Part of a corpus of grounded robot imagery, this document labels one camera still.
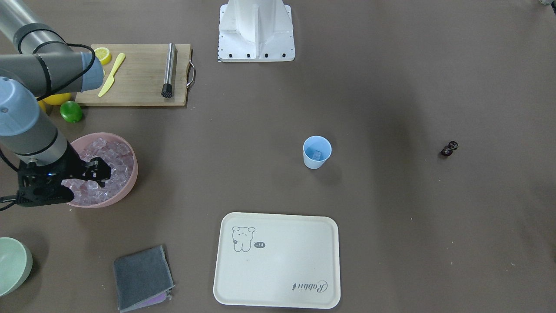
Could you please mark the yellow plastic knife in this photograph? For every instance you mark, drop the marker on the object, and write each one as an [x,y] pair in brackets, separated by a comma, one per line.
[111,77]

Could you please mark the cream rabbit tray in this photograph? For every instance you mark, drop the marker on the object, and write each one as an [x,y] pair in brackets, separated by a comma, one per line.
[278,260]

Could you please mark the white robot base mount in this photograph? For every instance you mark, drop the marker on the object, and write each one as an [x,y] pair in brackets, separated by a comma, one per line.
[255,31]

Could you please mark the steel muddler black tip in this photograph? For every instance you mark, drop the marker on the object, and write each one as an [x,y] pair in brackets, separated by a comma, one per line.
[167,87]

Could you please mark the grey folded cloth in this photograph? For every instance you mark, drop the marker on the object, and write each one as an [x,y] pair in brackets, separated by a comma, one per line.
[142,279]

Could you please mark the clear ice cube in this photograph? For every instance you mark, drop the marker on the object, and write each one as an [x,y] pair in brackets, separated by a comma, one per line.
[317,155]

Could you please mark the dark cherry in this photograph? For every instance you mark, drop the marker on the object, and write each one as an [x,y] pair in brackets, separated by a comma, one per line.
[453,145]
[446,152]

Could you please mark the light blue cup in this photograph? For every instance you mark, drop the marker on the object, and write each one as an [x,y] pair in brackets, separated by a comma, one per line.
[316,143]

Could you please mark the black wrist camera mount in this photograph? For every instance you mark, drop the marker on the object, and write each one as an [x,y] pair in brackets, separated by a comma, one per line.
[41,187]

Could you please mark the whole yellow lemon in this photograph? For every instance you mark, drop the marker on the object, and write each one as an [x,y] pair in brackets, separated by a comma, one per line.
[57,99]

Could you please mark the clear ice cubes pile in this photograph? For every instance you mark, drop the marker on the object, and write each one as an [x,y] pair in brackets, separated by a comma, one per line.
[113,161]

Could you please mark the lemon slice upper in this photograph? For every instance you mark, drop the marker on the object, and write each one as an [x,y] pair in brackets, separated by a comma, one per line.
[103,54]

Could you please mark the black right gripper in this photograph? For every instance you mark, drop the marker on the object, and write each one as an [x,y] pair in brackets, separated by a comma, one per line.
[71,167]

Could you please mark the pink bowl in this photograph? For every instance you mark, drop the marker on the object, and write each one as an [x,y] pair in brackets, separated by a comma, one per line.
[126,187]

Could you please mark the mint green bowl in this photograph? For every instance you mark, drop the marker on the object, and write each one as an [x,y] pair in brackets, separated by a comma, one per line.
[16,262]

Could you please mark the wooden cutting board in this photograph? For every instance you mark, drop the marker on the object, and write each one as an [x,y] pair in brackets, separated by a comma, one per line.
[140,78]

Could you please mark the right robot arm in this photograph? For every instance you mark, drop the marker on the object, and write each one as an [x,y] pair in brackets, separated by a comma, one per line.
[44,65]

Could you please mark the green lime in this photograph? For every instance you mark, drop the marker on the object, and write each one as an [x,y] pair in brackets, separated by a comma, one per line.
[71,111]

